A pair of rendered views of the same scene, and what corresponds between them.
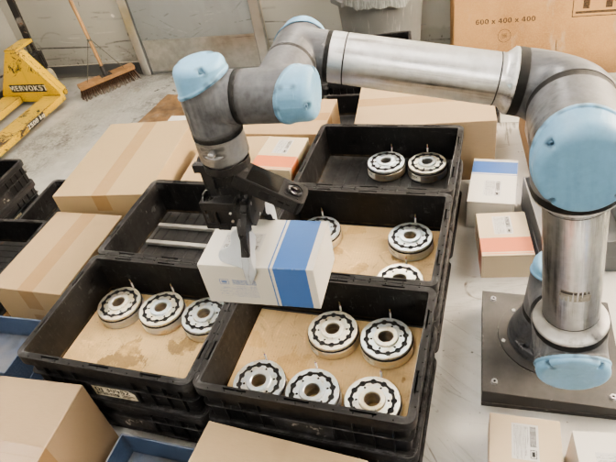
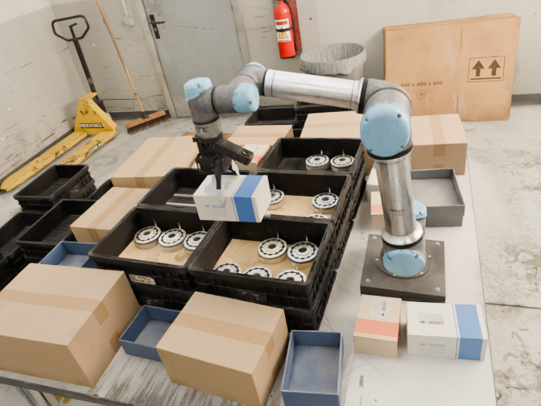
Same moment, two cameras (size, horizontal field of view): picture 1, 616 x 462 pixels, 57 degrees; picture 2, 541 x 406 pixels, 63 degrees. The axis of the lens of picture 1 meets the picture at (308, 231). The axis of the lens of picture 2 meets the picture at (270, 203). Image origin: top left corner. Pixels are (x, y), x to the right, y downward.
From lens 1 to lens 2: 0.44 m
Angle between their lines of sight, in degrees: 7
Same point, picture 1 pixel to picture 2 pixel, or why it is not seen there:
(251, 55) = not seen: hidden behind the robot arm
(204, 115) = (199, 109)
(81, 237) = (125, 200)
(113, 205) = (146, 184)
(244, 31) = not seen: hidden behind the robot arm
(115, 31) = (153, 89)
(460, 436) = (345, 312)
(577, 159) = (379, 128)
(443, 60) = (323, 84)
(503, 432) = (367, 304)
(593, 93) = (390, 97)
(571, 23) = (468, 86)
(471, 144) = not seen: hidden behind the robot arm
